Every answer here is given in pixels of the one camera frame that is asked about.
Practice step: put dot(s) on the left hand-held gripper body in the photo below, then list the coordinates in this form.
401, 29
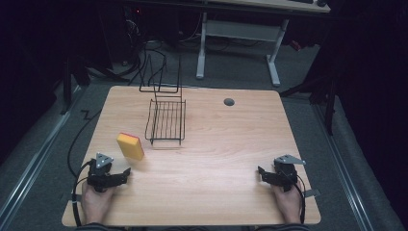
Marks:
102, 173

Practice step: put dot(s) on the wooden table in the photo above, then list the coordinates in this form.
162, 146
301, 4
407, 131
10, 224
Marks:
224, 154

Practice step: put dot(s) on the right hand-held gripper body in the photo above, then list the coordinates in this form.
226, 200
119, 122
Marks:
286, 174

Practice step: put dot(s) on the yellow sponge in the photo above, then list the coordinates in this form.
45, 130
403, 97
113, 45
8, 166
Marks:
130, 146

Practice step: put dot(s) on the metal floor rail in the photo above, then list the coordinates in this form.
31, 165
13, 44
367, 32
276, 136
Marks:
29, 170
343, 166

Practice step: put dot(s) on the black stand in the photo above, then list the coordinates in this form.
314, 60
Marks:
327, 96
69, 83

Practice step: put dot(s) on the person's right hand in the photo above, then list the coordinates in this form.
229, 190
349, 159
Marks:
288, 205

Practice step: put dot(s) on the person's left hand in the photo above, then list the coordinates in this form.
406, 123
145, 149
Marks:
95, 205

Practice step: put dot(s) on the white desk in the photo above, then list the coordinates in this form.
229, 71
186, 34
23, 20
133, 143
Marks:
253, 35

